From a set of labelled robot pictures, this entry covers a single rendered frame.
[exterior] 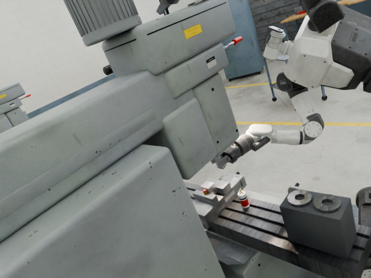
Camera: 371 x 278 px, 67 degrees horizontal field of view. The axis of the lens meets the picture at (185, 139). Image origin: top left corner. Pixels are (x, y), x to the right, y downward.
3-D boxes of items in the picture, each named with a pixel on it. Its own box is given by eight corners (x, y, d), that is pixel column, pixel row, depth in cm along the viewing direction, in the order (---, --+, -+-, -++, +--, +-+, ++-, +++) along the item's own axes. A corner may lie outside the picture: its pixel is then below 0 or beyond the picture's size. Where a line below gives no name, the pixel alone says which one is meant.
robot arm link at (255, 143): (237, 133, 135) (253, 122, 140) (236, 147, 143) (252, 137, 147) (254, 145, 129) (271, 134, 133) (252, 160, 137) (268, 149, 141)
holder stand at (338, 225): (300, 221, 123) (291, 185, 116) (357, 235, 107) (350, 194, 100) (289, 241, 116) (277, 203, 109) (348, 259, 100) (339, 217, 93)
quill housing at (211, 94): (210, 134, 141) (187, 74, 129) (244, 137, 125) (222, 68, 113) (185, 155, 130) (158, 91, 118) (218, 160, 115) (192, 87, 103)
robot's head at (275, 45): (284, 58, 128) (265, 52, 131) (292, 35, 122) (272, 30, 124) (280, 62, 123) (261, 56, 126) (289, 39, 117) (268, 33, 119)
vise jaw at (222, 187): (211, 182, 162) (208, 177, 161) (231, 188, 151) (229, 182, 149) (204, 189, 159) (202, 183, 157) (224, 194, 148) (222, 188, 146)
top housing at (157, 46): (194, 45, 134) (183, 10, 128) (239, 32, 115) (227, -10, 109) (116, 84, 108) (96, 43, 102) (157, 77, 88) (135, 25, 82)
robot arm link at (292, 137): (274, 145, 141) (315, 147, 138) (277, 142, 131) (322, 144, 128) (275, 124, 143) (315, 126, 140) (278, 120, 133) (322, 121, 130)
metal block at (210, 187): (210, 189, 155) (206, 180, 153) (217, 191, 151) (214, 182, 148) (203, 194, 152) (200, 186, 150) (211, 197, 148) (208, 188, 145)
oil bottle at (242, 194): (244, 202, 147) (238, 185, 143) (250, 204, 144) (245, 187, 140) (240, 207, 145) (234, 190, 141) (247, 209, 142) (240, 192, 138)
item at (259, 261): (247, 203, 177) (242, 188, 172) (300, 217, 151) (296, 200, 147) (196, 263, 149) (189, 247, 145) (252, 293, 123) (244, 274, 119)
